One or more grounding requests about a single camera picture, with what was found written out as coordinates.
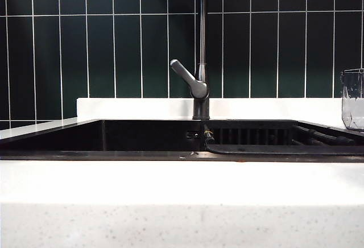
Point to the clear glass mug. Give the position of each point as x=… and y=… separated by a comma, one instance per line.
x=354, y=103

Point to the dark metal gooseneck faucet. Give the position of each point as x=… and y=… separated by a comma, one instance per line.
x=202, y=32

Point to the black kitchen sink basin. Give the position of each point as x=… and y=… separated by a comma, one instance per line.
x=85, y=140

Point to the black roll-up drying rack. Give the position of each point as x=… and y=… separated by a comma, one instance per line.
x=270, y=149

